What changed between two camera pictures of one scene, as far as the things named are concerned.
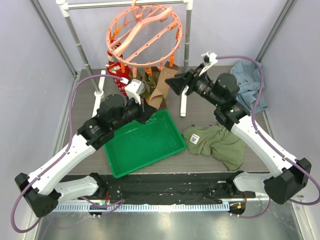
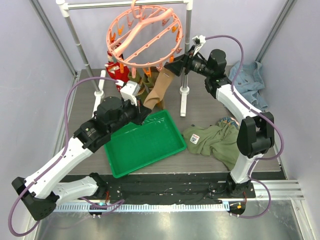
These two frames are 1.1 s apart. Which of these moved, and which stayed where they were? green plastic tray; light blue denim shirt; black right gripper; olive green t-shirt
Moved: black right gripper
Stayed: green plastic tray; olive green t-shirt; light blue denim shirt
